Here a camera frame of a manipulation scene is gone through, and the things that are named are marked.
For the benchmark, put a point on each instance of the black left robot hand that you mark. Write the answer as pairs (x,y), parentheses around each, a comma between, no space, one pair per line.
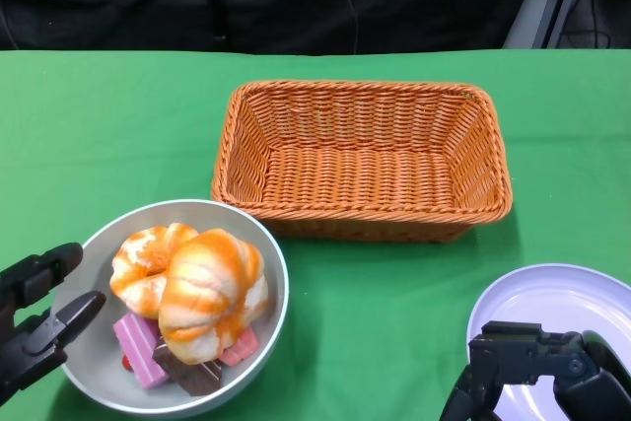
(29,342)

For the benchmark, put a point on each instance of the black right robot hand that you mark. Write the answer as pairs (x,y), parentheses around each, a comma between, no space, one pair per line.
(512,349)

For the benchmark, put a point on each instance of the magenta pink layered cake slice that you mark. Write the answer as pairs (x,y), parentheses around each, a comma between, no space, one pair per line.
(140,347)

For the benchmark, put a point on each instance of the pale grey-green ceramic bowl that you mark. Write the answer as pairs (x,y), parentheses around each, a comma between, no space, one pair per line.
(113,233)

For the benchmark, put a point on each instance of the chocolate brown layered cake slice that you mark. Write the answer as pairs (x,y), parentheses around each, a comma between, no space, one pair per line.
(192,374)

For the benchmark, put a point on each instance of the twisted orange glazed bread roll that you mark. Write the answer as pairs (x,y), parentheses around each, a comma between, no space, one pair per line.
(212,283)

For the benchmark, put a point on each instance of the salmon pink layered cake slice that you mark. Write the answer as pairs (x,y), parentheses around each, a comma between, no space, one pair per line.
(241,347)

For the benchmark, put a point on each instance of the lavender plate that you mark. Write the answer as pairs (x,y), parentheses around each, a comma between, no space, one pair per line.
(542,293)

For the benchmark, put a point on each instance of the orange wicker basket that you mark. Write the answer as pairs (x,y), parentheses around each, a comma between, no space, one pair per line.
(360,174)

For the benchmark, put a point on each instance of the small red berry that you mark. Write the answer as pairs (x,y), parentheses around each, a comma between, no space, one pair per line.
(126,363)

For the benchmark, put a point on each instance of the green tablecloth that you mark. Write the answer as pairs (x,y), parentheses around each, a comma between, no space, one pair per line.
(98,120)

